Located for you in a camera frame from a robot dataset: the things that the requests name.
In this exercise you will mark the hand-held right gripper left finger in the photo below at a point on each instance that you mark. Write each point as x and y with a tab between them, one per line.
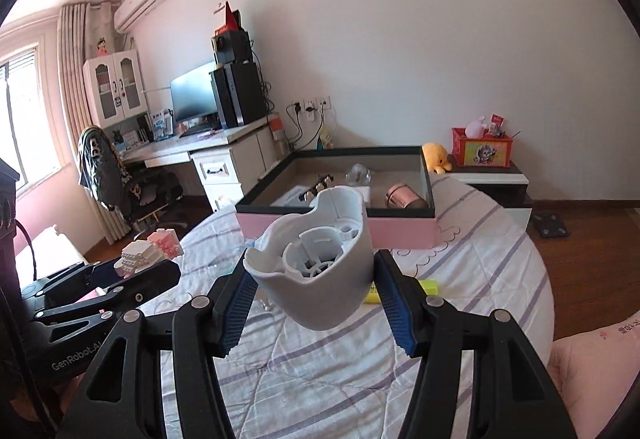
235	319

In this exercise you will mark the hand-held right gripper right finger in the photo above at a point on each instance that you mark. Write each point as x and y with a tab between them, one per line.
397	314

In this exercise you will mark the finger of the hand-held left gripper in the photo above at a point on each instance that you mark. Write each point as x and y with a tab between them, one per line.
150	276
75	279

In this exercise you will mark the pink white block toy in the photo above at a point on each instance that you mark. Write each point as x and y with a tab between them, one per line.
145	249

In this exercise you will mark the yellow highlighter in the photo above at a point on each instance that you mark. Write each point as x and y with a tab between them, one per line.
430	288

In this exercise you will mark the white plastic cup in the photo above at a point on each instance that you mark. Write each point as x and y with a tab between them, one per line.
325	289

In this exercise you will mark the pink storage box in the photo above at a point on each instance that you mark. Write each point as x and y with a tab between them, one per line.
350	231

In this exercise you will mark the rose gold metal cup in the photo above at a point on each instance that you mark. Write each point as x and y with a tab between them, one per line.
405	196

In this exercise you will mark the clear glass bottle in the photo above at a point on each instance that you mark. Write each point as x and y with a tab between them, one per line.
358	175

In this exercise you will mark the black beaded hair clip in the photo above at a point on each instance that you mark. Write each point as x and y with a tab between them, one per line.
320	184

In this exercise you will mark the black office chair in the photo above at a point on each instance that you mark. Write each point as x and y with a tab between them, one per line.
150	189

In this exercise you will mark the striped white quilt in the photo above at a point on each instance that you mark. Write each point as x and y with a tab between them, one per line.
325	369

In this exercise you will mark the grey printed jacket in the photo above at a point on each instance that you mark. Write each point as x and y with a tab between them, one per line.
100	169

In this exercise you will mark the black keyboard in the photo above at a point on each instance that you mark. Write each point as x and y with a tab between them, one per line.
200	131

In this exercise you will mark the blue desk box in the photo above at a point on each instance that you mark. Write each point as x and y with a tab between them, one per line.
161	123

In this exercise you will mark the white desk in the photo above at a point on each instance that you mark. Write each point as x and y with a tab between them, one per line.
220	139

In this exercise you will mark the yellow octopus plush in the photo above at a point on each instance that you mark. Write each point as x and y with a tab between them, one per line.
435	156

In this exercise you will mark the window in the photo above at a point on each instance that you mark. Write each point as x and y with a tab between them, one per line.
25	119

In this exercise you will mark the black white low cabinet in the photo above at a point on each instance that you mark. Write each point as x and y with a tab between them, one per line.
500	179

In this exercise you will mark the black floor scale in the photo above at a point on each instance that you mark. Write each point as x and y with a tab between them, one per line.
550	225

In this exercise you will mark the red toy crate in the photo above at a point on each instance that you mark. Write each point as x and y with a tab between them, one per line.
480	151

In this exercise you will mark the beige curtain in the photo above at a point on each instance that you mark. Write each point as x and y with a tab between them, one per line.
75	94

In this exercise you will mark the black computer monitor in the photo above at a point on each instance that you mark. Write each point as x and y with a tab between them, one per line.
192	91

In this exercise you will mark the yellow snack bag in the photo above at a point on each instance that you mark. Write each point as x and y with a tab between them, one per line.
326	137

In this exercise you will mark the white glass-door cabinet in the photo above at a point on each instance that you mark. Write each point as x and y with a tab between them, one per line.
115	89

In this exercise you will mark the red water bottle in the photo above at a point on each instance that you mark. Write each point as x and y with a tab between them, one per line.
277	126

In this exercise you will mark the pink pillow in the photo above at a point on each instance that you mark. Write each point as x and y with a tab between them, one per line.
590	369

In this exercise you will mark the pink plush toy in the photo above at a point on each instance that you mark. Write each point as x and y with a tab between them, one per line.
475	126

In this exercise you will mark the black computer tower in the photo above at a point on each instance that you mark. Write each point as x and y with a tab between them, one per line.
240	94

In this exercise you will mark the small red tag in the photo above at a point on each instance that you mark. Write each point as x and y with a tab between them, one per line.
497	120

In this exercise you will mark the small doll figure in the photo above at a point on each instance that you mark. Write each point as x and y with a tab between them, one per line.
102	47

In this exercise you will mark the black speaker box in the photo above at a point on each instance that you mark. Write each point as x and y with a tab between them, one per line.
232	46

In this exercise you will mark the red paper bag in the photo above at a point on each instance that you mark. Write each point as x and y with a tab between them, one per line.
227	21

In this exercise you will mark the white air conditioner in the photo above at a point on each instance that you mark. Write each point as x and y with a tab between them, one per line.
142	1

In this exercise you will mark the white wall sockets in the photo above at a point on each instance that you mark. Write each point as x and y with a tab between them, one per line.
312	103

